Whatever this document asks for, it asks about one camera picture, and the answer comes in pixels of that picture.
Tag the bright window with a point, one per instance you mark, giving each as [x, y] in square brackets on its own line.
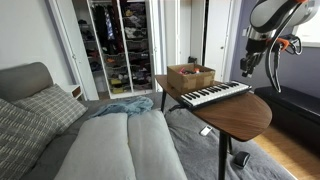
[308, 33]

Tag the brown cardboard box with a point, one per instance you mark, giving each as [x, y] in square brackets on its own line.
[190, 81]

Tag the grey dashed pattern pillow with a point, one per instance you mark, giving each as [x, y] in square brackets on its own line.
[23, 140]

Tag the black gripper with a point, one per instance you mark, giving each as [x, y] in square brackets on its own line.
[252, 60]

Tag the red item in box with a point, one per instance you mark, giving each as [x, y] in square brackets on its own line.
[182, 70]

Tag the grey sofa cushion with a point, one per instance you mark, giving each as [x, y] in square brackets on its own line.
[100, 150]

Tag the white room door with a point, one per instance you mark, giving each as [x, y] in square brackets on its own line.
[218, 36]

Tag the grey plaid pillow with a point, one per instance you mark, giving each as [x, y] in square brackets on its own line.
[53, 106]

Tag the dark hanging clothes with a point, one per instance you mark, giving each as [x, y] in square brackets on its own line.
[106, 30]

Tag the small black pedal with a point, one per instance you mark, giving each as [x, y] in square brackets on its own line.
[241, 159]

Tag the white light switch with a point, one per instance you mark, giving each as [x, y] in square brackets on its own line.
[244, 32]

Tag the black low bench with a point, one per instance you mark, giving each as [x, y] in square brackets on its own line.
[293, 106]

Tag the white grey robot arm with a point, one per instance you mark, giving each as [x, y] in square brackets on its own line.
[273, 13]

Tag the white closet shelf unit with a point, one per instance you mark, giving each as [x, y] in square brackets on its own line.
[125, 50]

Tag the black piano keyboard white keys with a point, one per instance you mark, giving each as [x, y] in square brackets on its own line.
[213, 93]

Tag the wooden side table black legs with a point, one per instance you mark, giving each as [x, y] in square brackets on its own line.
[240, 116]

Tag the crumpled blue cloth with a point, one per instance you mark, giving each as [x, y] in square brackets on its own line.
[126, 106]

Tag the small white remote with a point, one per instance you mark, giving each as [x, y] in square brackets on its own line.
[205, 130]

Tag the white nightstand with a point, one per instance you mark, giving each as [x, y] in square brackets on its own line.
[75, 90]

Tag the grey upholstered headboard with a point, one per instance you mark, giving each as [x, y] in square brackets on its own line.
[23, 80]

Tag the white closet door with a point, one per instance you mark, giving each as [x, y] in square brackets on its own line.
[78, 50]

